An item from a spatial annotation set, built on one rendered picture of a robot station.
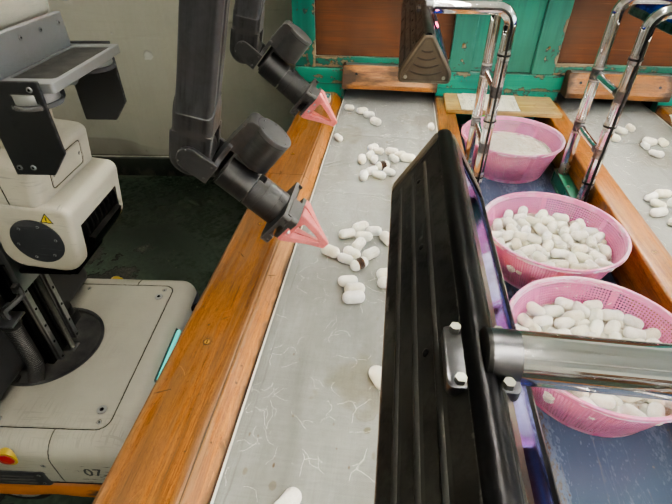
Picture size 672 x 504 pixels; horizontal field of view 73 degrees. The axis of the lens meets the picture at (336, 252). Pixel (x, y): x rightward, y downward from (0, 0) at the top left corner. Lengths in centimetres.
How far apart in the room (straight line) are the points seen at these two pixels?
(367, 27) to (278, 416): 122
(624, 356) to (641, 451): 57
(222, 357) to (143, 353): 74
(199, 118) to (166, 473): 43
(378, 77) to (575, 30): 58
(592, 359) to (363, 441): 43
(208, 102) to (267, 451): 45
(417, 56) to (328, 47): 85
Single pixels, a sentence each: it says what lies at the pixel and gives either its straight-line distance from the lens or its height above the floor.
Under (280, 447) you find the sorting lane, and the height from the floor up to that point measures 74.
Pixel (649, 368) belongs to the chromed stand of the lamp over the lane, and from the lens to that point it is 22.
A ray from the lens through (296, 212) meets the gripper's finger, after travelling 69.
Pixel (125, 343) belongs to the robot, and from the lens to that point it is 143.
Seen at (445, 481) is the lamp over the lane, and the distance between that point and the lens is 19.
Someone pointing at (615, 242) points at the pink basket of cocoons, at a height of 74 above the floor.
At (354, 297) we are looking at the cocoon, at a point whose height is 76.
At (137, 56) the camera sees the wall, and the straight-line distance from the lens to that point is 263.
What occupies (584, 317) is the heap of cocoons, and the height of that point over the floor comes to 74.
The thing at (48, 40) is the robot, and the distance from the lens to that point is 104.
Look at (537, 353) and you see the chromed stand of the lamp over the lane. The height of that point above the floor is 112.
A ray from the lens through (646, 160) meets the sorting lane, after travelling 142.
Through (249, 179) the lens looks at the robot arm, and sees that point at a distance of 69.
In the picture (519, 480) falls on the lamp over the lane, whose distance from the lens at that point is 18.
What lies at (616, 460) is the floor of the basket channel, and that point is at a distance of 76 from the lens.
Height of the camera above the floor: 126
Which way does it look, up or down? 38 degrees down
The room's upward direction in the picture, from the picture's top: straight up
